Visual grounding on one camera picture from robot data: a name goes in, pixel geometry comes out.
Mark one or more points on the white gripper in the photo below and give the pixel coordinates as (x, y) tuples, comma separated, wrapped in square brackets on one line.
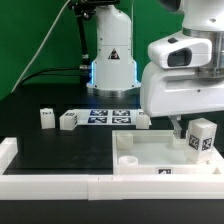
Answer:
[(178, 92)]

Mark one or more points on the white square tabletop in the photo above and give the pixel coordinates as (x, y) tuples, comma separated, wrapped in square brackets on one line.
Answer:
[(142, 152)]

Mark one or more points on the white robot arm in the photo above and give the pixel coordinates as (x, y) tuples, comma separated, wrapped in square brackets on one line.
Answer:
[(199, 46)]

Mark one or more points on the white sheet with tags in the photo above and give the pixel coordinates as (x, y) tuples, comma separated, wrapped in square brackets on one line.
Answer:
[(108, 116)]

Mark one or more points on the white U-shaped fence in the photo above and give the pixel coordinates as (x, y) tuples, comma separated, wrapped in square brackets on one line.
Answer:
[(107, 187)]

